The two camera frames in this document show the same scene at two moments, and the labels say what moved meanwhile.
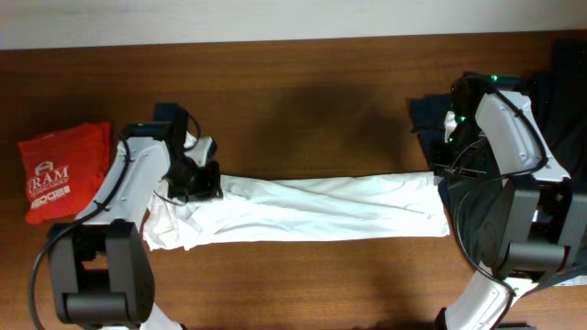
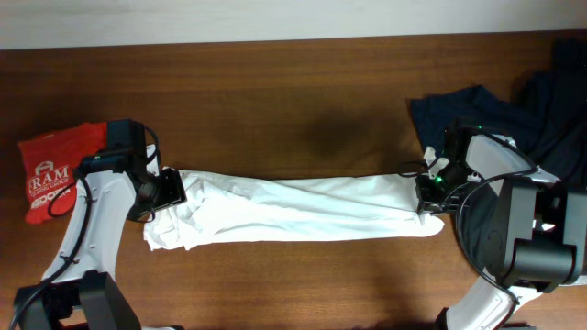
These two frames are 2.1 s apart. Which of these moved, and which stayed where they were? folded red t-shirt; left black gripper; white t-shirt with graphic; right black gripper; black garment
Moved: left black gripper; right black gripper
Stayed: white t-shirt with graphic; black garment; folded red t-shirt
